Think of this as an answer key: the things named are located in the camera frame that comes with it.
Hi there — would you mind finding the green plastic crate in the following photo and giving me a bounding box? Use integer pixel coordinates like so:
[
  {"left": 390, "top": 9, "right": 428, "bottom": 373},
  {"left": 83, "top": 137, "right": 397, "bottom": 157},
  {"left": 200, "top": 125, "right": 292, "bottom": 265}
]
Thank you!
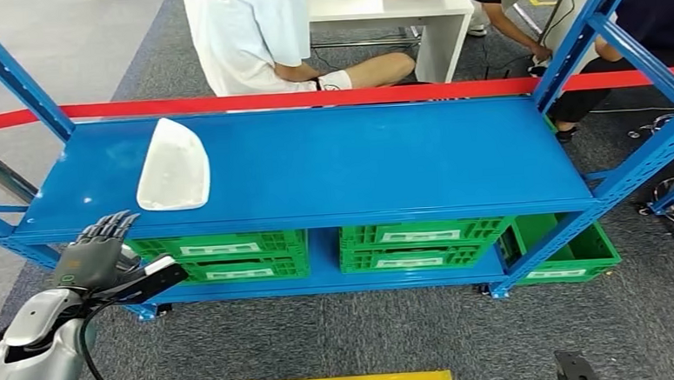
[
  {"left": 121, "top": 228, "right": 310, "bottom": 265},
  {"left": 497, "top": 210, "right": 624, "bottom": 289},
  {"left": 167, "top": 250, "right": 312, "bottom": 286},
  {"left": 338, "top": 240, "right": 492, "bottom": 276},
  {"left": 338, "top": 216, "right": 517, "bottom": 253}
]

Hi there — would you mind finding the red barrier belt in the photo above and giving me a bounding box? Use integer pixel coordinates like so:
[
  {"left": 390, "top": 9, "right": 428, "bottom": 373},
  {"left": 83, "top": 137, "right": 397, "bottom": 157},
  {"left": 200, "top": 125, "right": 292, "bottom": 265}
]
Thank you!
[{"left": 0, "top": 67, "right": 674, "bottom": 134}]

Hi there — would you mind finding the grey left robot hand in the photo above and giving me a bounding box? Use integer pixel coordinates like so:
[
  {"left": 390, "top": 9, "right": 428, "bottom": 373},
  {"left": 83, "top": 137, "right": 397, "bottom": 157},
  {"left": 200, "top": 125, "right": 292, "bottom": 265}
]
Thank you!
[{"left": 49, "top": 209, "right": 145, "bottom": 294}]

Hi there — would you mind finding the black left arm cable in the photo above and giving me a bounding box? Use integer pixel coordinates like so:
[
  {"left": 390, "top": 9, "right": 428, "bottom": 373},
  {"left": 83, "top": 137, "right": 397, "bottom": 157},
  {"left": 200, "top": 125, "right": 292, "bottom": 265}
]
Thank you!
[{"left": 77, "top": 301, "right": 121, "bottom": 380}]

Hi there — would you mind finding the white desk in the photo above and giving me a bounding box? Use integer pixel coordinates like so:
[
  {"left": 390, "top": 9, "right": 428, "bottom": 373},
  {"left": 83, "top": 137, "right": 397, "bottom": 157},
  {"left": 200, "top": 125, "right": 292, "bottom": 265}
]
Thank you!
[{"left": 304, "top": 0, "right": 478, "bottom": 91}]

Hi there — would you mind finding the white plastic shell part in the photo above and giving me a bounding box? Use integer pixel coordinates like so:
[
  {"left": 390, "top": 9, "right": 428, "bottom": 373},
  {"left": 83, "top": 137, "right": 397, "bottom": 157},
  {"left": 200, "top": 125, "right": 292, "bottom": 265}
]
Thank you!
[{"left": 131, "top": 115, "right": 213, "bottom": 215}]

